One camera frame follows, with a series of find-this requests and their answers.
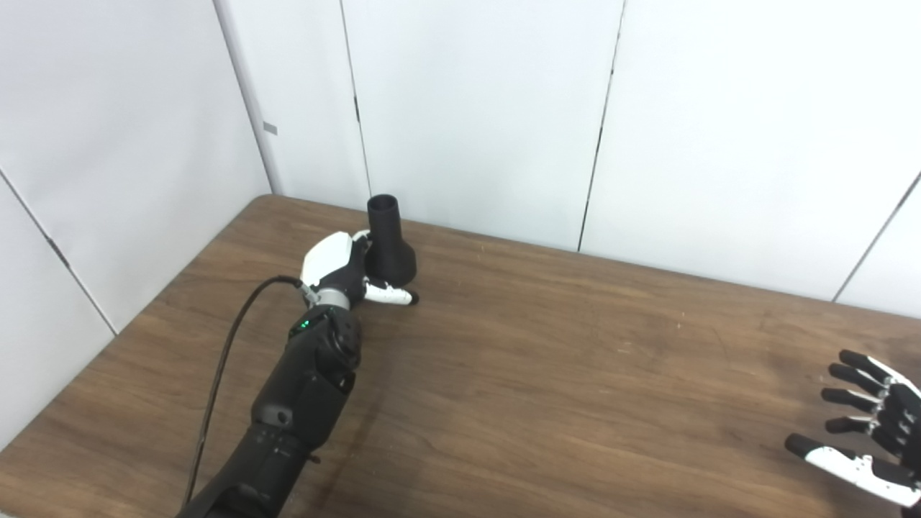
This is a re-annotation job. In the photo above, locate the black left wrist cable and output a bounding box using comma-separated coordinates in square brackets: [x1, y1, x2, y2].
[183, 276, 321, 508]

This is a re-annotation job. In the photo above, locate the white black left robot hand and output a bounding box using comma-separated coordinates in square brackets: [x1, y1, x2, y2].
[300, 230, 420, 312]

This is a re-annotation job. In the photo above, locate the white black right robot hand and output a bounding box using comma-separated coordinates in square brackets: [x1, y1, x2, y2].
[784, 350, 921, 509]

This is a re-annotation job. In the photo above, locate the black funnel-shaped nozzle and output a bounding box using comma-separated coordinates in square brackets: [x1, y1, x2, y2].
[366, 194, 417, 287]

